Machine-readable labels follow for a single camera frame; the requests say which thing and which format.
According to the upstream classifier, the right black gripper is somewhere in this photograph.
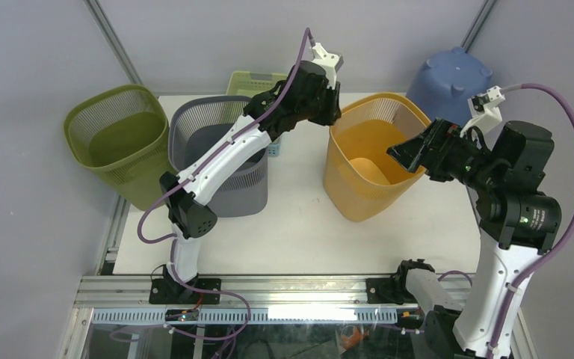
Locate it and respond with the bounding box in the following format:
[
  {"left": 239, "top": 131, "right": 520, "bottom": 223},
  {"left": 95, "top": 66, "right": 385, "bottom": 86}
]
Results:
[{"left": 386, "top": 116, "right": 504, "bottom": 191}]

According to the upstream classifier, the orange mesh basket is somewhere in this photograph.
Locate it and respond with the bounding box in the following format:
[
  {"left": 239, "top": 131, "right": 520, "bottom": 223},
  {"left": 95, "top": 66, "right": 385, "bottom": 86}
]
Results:
[{"left": 323, "top": 93, "right": 430, "bottom": 222}]

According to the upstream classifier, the blue plastic bucket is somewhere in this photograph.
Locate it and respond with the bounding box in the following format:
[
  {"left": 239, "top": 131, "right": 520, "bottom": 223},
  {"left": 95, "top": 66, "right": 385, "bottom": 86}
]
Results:
[{"left": 405, "top": 46, "right": 493, "bottom": 126}]

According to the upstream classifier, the grey mesh basket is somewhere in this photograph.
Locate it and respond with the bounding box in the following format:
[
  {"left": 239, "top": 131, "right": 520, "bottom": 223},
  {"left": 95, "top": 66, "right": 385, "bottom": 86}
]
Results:
[{"left": 168, "top": 95, "right": 268, "bottom": 218}]

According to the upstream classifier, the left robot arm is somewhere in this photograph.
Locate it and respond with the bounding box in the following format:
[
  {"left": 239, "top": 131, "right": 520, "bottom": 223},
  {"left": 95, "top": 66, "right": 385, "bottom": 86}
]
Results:
[{"left": 158, "top": 55, "right": 343, "bottom": 304}]

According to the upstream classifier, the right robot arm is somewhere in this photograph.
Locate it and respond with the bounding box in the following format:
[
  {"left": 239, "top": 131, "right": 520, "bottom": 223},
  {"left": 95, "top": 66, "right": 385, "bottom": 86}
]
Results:
[{"left": 381, "top": 119, "right": 561, "bottom": 358}]

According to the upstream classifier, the light blue crate underneath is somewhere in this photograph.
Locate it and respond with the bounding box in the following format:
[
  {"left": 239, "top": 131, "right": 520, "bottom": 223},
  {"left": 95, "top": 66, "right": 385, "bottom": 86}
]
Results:
[{"left": 267, "top": 138, "right": 281, "bottom": 157}]

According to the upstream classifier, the light green shallow crate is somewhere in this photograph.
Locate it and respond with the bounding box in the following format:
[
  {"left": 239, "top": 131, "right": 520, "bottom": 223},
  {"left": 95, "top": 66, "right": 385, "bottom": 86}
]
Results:
[{"left": 226, "top": 70, "right": 288, "bottom": 97}]

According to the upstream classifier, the olive green mesh basket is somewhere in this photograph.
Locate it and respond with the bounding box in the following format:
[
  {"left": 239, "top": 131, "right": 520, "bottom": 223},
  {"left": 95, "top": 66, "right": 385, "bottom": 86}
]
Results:
[{"left": 63, "top": 84, "right": 173, "bottom": 211}]

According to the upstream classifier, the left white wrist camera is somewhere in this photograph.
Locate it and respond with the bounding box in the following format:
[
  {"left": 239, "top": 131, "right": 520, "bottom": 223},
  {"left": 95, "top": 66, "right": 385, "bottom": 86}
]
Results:
[{"left": 312, "top": 42, "right": 344, "bottom": 90}]

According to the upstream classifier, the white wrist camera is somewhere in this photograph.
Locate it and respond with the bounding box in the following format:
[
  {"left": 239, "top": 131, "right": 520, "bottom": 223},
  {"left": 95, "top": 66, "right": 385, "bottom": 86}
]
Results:
[
  {"left": 312, "top": 42, "right": 344, "bottom": 90},
  {"left": 460, "top": 86, "right": 505, "bottom": 138}
]

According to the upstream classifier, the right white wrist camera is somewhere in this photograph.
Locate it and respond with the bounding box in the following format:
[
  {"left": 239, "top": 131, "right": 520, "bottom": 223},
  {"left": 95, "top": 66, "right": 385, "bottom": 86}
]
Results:
[{"left": 460, "top": 86, "right": 505, "bottom": 138}]

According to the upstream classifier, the white slotted cable duct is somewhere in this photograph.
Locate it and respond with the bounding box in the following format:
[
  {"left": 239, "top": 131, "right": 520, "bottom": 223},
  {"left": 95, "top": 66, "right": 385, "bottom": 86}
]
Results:
[{"left": 91, "top": 304, "right": 398, "bottom": 325}]

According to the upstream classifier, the aluminium mounting rail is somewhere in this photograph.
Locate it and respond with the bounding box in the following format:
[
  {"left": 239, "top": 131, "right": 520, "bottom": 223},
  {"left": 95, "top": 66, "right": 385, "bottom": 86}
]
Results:
[{"left": 73, "top": 274, "right": 388, "bottom": 308}]

